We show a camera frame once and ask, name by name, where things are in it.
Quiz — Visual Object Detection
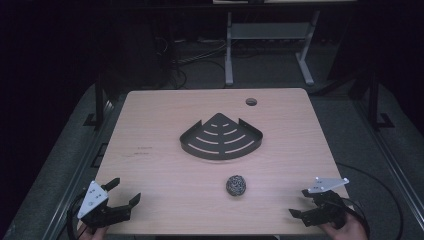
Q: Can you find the aluminium frame rail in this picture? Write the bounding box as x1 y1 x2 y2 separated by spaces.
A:
41 98 116 240
351 98 424 231

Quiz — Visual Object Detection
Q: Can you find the person's left hand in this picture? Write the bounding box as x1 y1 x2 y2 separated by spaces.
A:
77 223 110 240

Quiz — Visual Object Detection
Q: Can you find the grey metal stand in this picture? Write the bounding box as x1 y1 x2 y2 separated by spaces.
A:
224 9 322 87

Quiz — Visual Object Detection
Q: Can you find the black metal post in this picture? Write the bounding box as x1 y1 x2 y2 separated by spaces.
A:
367 70 396 131
82 71 108 130

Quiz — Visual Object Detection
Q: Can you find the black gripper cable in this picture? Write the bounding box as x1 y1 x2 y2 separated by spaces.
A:
65 191 88 240
340 196 372 240

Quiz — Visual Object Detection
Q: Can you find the bundle of floor cables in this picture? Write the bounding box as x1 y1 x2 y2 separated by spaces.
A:
154 35 232 90

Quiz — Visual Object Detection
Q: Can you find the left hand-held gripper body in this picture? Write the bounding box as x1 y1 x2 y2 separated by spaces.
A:
77 180 133 230

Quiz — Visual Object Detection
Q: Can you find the black metal corner shelf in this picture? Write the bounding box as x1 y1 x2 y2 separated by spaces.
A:
179 112 264 161

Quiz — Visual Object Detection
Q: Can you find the steel wool ball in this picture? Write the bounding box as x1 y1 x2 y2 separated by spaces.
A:
225 174 248 197

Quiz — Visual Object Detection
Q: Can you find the long black cable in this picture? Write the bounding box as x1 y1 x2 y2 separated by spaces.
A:
334 161 405 240

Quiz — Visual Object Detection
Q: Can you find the person's right hand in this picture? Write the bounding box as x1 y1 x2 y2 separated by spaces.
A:
319 211 370 240

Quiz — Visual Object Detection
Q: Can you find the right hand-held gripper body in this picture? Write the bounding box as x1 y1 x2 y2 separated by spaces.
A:
300 177 350 230

